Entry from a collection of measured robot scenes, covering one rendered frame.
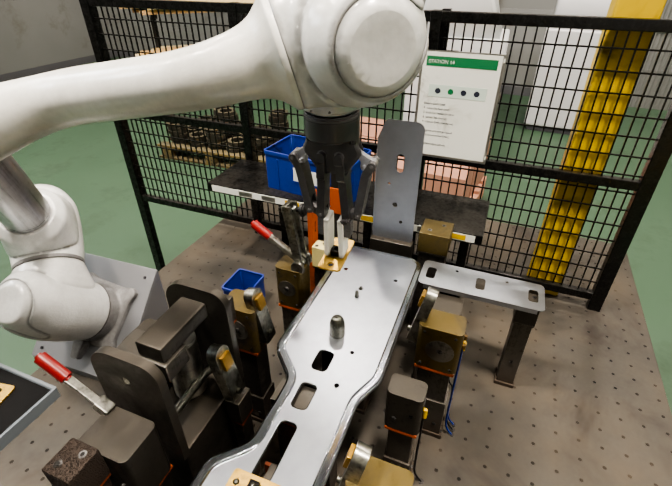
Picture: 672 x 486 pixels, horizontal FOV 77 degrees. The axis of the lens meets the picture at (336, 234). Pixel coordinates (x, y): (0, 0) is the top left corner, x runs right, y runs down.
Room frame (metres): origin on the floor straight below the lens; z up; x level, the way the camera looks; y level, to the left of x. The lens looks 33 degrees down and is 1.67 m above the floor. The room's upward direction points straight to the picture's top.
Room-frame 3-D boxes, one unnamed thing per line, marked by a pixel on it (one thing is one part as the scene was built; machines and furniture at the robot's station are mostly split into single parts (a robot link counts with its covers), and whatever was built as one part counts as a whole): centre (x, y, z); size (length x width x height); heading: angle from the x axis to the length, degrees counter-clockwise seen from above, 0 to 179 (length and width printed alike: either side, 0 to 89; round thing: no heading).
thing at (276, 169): (1.27, 0.06, 1.10); 0.30 x 0.17 x 0.13; 62
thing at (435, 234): (0.97, -0.27, 0.88); 0.08 x 0.08 x 0.36; 68
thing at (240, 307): (0.67, 0.21, 0.88); 0.11 x 0.07 x 0.37; 68
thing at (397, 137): (1.00, -0.16, 1.17); 0.12 x 0.01 x 0.34; 68
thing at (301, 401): (0.49, 0.06, 0.84); 0.12 x 0.05 x 0.29; 68
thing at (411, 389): (0.51, -0.15, 0.84); 0.10 x 0.05 x 0.29; 68
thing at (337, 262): (0.57, 0.00, 1.26); 0.08 x 0.04 x 0.01; 161
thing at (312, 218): (0.91, 0.06, 0.95); 0.03 x 0.01 x 0.50; 158
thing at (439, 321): (0.63, -0.23, 0.87); 0.12 x 0.07 x 0.35; 68
